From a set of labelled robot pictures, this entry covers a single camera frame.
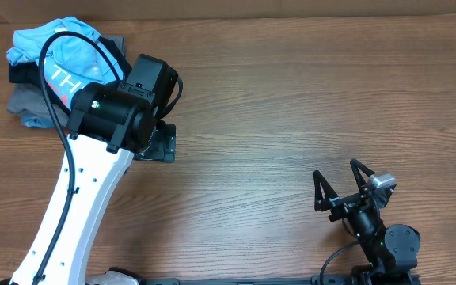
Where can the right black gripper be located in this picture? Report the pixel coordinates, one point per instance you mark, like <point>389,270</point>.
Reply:
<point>349,202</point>

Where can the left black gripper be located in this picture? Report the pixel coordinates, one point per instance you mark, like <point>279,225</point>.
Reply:
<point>164,147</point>

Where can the light blue printed t-shirt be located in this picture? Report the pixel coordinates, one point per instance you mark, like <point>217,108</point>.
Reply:
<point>67,24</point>

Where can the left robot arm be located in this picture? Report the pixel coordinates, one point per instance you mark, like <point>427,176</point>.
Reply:
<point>110,127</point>

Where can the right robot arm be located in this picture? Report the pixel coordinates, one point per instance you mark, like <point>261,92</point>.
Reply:
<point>391,251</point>

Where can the grey folded t-shirt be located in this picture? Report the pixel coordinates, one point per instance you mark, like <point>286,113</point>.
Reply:
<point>26,100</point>

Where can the black folded t-shirt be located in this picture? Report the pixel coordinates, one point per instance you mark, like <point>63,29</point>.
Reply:
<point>70,63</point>

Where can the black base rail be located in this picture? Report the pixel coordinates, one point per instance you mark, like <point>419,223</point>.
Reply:
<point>244,282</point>

